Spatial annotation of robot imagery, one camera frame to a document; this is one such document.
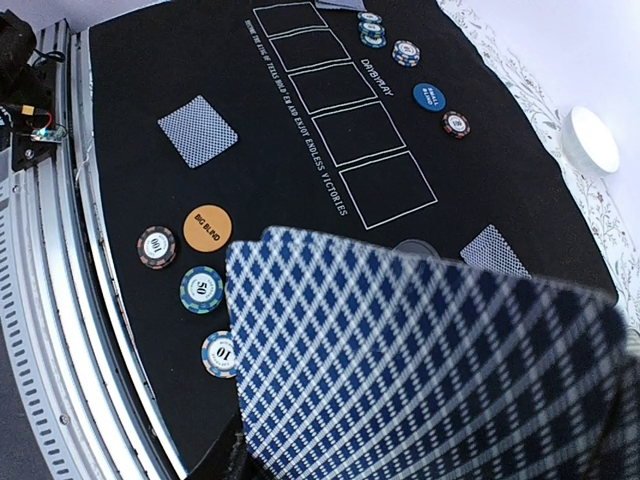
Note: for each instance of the orange big blind button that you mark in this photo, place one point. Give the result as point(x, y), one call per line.
point(207, 228)

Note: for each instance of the dealt cards front player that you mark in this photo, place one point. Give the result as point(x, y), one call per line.
point(198, 132)

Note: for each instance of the red black chip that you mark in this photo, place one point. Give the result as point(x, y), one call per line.
point(455, 124)

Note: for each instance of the blue small blind button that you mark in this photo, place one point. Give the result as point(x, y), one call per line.
point(429, 97)

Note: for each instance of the blue peach stack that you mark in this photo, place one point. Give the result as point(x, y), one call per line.
point(406, 53)
point(218, 355)

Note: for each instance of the red black stack front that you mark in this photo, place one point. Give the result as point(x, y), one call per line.
point(156, 247)

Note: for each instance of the blue playing card deck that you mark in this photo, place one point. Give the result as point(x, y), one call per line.
point(359, 362)

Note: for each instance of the white ceramic bowl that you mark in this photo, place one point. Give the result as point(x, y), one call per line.
point(588, 144)

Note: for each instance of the floral tablecloth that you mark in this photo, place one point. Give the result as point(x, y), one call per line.
point(617, 248)

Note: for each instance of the dealt cards player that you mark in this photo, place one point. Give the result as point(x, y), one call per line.
point(352, 5)
point(198, 132)

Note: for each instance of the green chip stack front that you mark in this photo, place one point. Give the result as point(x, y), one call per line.
point(201, 290)

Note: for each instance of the blue peach stack front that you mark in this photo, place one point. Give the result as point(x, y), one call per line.
point(218, 355)

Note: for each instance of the clear acrylic dealer button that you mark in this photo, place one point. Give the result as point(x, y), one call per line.
point(418, 247)

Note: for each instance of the blue fifty chips row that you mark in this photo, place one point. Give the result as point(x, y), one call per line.
point(372, 32)

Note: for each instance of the black poker mat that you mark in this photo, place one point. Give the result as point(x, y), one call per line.
point(330, 139)

